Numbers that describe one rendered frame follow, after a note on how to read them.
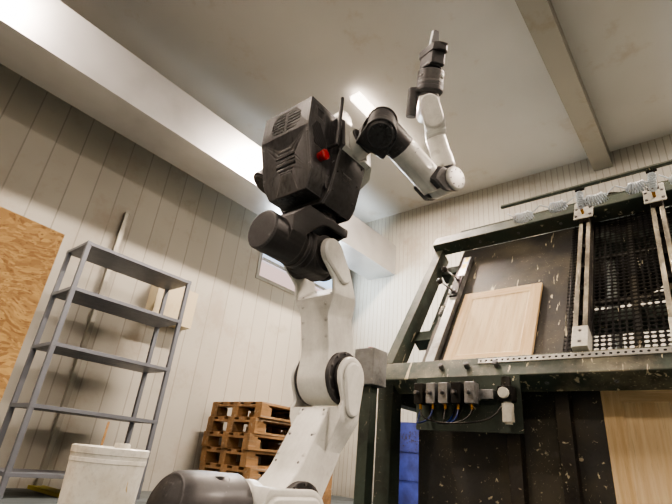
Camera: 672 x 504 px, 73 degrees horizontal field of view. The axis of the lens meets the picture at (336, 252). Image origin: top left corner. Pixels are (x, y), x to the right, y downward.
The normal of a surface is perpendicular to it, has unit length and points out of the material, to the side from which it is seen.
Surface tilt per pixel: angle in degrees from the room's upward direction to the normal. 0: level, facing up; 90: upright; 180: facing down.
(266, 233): 90
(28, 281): 90
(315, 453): 90
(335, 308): 115
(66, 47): 90
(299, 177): 105
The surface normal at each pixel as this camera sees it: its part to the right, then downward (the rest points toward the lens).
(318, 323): -0.63, -0.22
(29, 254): 0.84, -0.15
